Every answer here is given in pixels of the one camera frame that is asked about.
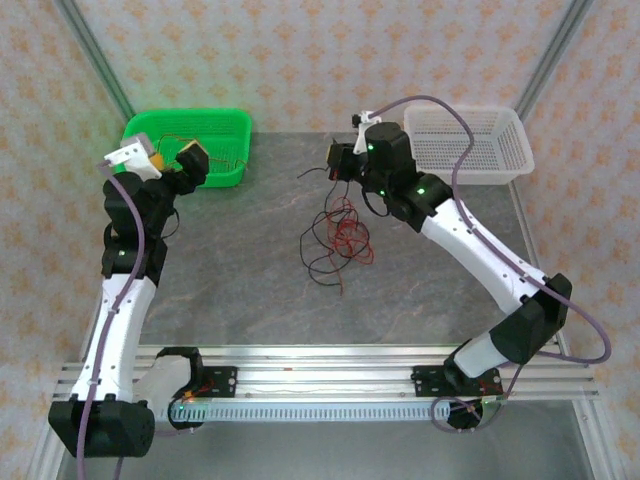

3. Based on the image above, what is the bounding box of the thin red cable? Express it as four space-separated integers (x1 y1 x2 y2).
152 132 250 174
319 196 376 297

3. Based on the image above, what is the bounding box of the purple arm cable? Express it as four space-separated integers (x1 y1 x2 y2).
369 94 612 435
77 162 176 480

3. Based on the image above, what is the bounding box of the slotted grey cable duct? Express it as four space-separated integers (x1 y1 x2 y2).
167 402 489 423

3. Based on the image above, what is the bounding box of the red and black wire bundle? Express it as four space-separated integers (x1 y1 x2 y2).
298 209 374 287

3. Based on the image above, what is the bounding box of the white plastic basket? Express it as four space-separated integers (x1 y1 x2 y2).
403 104 536 186

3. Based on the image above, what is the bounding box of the aluminium table side rail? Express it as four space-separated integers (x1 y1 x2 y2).
507 180 619 480
27 185 146 480

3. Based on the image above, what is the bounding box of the thin black gripper wire loop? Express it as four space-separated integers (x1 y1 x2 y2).
162 207 181 241
362 187 394 219

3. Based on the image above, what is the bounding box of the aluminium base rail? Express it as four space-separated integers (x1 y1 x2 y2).
54 344 601 401

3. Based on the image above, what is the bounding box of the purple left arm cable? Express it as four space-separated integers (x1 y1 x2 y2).
77 162 176 480

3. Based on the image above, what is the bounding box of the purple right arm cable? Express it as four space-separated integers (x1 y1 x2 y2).
369 94 612 435

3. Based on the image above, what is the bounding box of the aluminium frame post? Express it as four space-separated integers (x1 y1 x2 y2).
54 0 137 124
513 0 596 121

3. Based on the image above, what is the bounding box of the green plastic basket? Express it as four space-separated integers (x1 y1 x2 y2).
122 108 253 189

